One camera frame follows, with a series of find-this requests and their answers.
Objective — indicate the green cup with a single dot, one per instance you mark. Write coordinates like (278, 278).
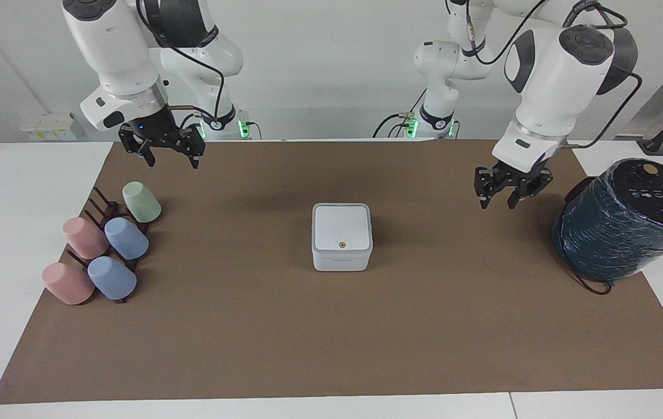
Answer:
(141, 202)

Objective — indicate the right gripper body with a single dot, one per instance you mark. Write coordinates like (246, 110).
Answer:
(152, 125)

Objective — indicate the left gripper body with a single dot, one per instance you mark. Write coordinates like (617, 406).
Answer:
(521, 173)

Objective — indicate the teal wrapped round appliance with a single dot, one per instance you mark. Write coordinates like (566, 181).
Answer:
(628, 221)

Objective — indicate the white square trash can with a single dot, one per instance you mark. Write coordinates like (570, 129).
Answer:
(341, 235)

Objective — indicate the white wall socket box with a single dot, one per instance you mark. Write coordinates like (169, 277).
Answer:
(46, 127)

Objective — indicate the dark wooden cup rack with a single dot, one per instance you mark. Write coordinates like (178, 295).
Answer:
(104, 205)

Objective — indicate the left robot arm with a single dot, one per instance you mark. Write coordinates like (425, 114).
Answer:
(558, 75)

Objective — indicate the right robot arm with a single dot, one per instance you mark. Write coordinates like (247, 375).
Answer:
(110, 52)

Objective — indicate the pink cup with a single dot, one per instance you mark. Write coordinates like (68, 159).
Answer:
(67, 283)
(84, 237)

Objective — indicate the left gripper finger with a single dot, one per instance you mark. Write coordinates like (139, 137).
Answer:
(532, 187)
(485, 186)

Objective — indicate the blue cup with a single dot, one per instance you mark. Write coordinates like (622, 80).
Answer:
(111, 278)
(127, 238)

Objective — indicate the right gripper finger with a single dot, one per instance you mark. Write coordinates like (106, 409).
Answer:
(146, 152)
(191, 148)

